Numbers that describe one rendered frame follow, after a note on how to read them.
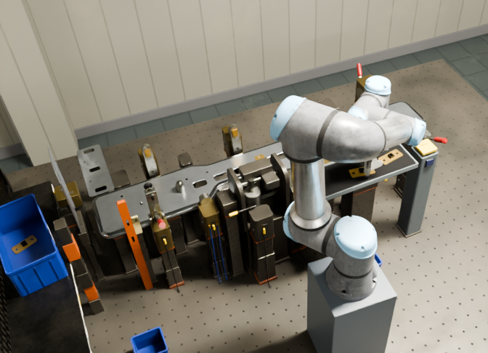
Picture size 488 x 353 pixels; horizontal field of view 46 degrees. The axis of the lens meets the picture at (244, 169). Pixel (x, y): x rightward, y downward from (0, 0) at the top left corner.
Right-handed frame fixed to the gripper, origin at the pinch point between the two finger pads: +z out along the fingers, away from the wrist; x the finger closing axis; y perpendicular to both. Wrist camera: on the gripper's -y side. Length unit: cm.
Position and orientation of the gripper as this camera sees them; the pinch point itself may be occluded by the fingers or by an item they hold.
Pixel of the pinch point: (362, 167)
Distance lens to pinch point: 196.9
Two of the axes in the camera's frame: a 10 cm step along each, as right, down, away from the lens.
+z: 0.7, 7.1, 7.0
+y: 9.8, -1.9, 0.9
